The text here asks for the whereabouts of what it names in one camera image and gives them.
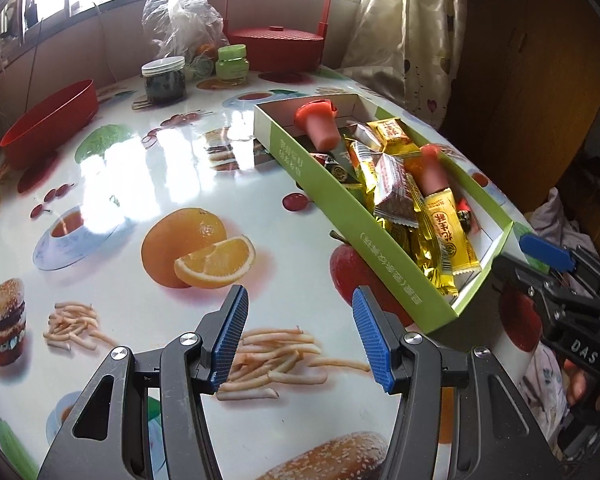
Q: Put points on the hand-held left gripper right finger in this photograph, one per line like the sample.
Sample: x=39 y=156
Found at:
x=372 y=345

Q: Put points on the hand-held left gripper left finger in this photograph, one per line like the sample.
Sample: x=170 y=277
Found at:
x=227 y=345

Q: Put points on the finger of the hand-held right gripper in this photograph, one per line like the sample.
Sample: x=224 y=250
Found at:
x=545 y=250
x=522 y=280

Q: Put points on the orange jelly cup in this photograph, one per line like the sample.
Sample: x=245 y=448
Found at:
x=432 y=170

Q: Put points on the green and white cardboard box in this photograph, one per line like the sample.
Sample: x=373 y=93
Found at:
x=330 y=200

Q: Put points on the red and white candy packet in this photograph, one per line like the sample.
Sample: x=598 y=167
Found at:
x=392 y=187

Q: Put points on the small yellow red-label packet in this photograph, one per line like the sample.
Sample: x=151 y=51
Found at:
x=390 y=132

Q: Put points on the red jelly cup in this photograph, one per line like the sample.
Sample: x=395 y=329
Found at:
x=320 y=125

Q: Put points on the person's right hand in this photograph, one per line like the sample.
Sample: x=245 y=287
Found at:
x=582 y=385

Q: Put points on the pale cloth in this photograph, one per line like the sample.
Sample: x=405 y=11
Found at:
x=555 y=215

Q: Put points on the floral cloth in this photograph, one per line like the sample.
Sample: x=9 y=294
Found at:
x=545 y=395

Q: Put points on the wooden wardrobe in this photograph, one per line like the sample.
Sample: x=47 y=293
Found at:
x=530 y=60

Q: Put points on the cream patterned curtain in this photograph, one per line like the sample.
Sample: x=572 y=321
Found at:
x=400 y=35

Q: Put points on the dark jar with clear lid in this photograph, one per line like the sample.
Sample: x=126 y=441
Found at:
x=164 y=82

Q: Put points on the green jar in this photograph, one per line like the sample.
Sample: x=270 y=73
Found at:
x=232 y=62

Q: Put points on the red oval bowl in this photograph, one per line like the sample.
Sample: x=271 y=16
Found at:
x=50 y=120

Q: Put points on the clear plastic bag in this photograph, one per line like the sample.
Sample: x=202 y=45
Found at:
x=180 y=20

